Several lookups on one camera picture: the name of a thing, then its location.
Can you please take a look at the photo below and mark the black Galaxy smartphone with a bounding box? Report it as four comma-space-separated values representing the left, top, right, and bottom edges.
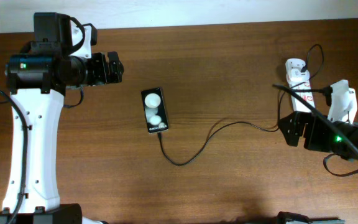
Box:
141, 88, 169, 134

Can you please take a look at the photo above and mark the black USB charging cable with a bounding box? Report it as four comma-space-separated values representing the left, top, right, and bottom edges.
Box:
157, 44, 325, 167

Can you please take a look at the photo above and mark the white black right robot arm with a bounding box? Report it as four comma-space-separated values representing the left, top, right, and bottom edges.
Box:
275, 80, 358, 174

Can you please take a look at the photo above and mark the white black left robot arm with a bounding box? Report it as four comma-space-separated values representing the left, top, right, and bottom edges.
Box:
0, 12, 124, 223

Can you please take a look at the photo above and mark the white USB charger plug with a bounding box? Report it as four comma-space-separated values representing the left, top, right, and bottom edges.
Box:
287, 68, 310, 85

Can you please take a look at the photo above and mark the white power strip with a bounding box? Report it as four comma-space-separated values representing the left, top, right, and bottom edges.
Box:
285, 58, 315, 113

